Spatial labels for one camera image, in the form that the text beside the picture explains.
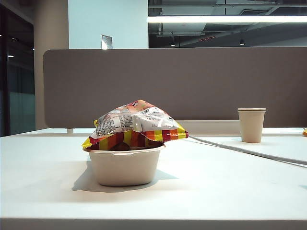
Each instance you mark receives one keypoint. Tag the red yellow chip bag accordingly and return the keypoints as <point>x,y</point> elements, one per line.
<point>134,122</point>

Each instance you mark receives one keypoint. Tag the beige pulp food box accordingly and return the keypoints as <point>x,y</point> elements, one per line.
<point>124,167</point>

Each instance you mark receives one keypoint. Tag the grey fabric desk partition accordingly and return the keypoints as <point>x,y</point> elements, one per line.
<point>144,79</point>

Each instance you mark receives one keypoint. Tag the white partition support foot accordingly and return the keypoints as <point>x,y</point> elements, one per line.
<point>70,131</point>

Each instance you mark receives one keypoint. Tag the red illuminated sign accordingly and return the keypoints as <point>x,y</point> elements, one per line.
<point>206,38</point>

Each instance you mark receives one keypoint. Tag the beige paper cup with lid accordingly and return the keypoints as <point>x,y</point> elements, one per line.
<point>251,127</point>

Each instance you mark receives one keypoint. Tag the beige round column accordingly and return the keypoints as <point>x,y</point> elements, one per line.
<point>50,72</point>

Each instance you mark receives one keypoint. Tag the long ceiling light strip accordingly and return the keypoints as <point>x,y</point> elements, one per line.
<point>216,19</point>

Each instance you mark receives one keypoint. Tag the yellow object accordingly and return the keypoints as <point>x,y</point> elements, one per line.
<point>305,132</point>

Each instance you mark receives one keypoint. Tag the metal wall plate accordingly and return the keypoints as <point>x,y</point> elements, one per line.
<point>106,42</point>

